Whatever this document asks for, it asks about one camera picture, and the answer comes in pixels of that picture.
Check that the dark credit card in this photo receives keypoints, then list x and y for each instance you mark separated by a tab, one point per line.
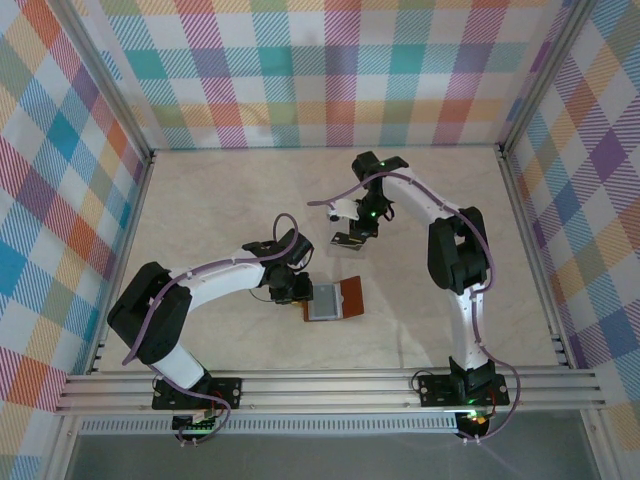
345	244

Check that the brown leather card holder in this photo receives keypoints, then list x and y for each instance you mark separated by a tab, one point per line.
350	297

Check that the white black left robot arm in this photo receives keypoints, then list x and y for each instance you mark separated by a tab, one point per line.
170	320

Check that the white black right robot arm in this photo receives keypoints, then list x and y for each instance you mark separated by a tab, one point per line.
465	320

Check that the plaid backdrop cloth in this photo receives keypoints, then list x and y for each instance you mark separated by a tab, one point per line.
325	70
600	200
45	200

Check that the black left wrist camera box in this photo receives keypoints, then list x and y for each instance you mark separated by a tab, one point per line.
300	250

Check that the aluminium rail beam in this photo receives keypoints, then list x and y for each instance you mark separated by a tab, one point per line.
325	392

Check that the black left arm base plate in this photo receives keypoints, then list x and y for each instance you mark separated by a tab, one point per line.
227	392

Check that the aluminium side rail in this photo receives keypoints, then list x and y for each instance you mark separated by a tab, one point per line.
537	260
120	265

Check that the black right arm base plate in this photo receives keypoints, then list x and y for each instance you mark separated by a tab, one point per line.
435	390

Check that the aluminium frame post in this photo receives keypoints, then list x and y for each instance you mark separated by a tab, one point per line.
545	80
105	80

